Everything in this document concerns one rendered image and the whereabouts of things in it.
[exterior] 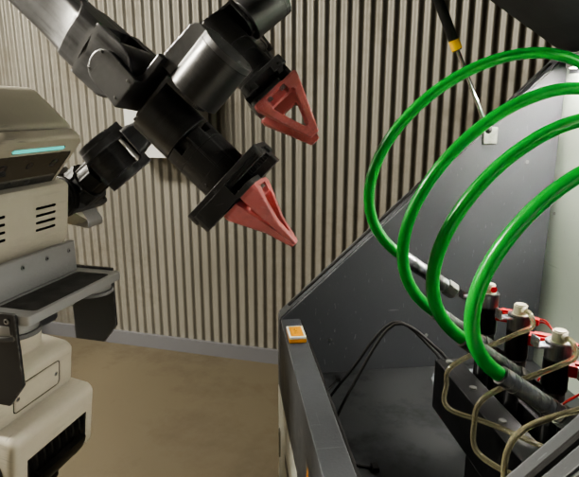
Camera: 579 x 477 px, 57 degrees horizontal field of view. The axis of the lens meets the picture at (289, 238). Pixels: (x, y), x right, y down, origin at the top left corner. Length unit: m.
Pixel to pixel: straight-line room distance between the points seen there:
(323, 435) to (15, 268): 0.59
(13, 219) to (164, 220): 2.01
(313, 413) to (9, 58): 2.98
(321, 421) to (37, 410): 0.59
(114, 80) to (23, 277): 0.53
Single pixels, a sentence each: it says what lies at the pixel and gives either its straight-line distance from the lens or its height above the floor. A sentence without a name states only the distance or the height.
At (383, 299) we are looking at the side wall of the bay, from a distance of 1.08.
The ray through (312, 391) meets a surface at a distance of 0.81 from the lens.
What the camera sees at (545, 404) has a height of 1.08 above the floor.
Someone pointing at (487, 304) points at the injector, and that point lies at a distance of 0.78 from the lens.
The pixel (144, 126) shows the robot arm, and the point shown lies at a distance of 0.56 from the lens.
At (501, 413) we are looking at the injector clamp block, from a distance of 0.75.
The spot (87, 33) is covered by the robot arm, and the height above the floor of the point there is 1.42.
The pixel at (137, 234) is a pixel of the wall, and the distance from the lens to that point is 3.09.
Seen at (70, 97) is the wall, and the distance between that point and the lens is 3.21.
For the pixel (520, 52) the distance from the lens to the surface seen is 0.75.
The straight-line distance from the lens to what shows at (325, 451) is 0.69.
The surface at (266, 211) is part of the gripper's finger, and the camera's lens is 0.54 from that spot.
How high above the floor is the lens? 1.35
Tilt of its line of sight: 14 degrees down
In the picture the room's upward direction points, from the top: straight up
